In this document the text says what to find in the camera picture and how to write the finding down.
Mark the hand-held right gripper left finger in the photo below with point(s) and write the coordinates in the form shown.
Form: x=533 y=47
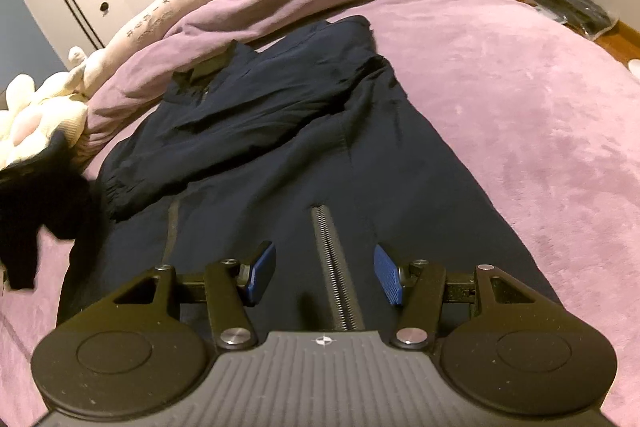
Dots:
x=261 y=272

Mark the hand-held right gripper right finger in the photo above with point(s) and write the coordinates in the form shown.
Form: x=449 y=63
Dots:
x=387 y=274

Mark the navy zip jacket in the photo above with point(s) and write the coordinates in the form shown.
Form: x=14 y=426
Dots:
x=280 y=147

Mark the cream plush toy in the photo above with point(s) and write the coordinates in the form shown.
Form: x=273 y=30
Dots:
x=30 y=122

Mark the purple bed sheet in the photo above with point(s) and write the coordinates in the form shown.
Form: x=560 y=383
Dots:
x=500 y=107

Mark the long pink plush toy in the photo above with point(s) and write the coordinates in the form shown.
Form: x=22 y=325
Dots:
x=145 y=27

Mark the black bag on floor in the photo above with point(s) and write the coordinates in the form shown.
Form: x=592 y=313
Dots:
x=575 y=9

